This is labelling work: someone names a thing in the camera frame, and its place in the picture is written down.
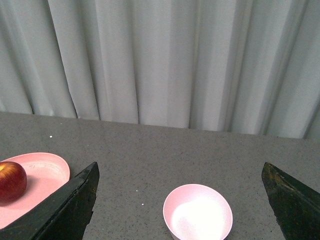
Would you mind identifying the pink round plate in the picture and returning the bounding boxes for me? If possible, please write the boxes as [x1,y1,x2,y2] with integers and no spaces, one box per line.
[0,152,70,229]

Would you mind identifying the pale pink bowl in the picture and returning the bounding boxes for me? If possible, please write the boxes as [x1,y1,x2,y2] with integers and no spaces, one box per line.
[162,184,233,240]

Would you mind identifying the red yellow apple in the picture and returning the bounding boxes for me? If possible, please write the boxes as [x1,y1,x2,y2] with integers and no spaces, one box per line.
[0,161,27,205]

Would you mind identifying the white pleated curtain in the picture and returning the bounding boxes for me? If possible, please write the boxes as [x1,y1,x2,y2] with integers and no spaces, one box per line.
[0,0,320,140]

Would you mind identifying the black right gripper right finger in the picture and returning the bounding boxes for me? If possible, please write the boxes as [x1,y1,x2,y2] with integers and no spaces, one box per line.
[261,162,320,240]

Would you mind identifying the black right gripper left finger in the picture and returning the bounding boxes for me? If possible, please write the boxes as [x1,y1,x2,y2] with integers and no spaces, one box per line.
[0,162,100,240]

